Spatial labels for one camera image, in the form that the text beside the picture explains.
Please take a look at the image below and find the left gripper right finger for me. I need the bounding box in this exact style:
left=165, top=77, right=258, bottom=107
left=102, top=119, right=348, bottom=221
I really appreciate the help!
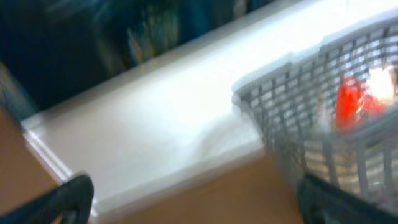
left=297, top=173, right=397, bottom=224

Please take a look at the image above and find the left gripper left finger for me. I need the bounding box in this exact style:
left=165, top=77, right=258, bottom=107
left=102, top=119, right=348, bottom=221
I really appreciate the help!
left=1, top=174, right=94, bottom=224

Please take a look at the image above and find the orange spaghetti packet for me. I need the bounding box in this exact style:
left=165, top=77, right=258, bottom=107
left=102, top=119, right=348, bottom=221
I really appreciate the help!
left=335, top=76, right=387, bottom=130

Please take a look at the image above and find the grey plastic basket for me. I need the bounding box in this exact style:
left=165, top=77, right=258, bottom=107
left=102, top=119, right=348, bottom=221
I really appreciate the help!
left=233, top=9, right=397, bottom=213

